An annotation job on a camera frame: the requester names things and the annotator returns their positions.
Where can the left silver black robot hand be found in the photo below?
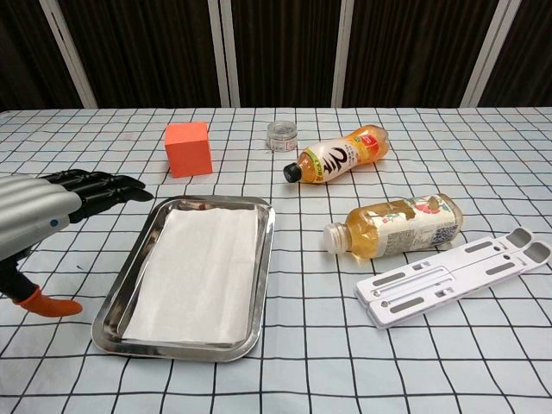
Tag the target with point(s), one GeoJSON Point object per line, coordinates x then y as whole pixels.
{"type": "Point", "coordinates": [34, 207]}

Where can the white translucent sheet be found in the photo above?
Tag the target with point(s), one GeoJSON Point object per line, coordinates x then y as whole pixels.
{"type": "Point", "coordinates": [198, 276]}

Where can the stainless steel rectangular tray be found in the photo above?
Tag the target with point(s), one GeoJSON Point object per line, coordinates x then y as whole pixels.
{"type": "Point", "coordinates": [254, 302]}

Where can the orange cube block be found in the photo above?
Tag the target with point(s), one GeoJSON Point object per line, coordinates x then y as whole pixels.
{"type": "Point", "coordinates": [190, 151]}

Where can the small clear round jar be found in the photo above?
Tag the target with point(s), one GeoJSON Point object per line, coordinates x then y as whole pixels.
{"type": "Point", "coordinates": [280, 137]}

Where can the dark folding screen with white frames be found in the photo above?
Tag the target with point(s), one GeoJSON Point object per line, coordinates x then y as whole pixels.
{"type": "Point", "coordinates": [284, 47]}

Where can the tea bottle with black cap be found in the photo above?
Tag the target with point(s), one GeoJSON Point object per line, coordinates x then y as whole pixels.
{"type": "Point", "coordinates": [336, 160]}

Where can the checkered blue tablecloth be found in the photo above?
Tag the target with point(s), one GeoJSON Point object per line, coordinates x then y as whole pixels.
{"type": "Point", "coordinates": [345, 366]}

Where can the tea bottle with white cap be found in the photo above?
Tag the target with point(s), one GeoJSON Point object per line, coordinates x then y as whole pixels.
{"type": "Point", "coordinates": [401, 230]}

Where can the white folding laptop stand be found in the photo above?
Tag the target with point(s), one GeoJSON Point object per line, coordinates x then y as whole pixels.
{"type": "Point", "coordinates": [448, 276]}

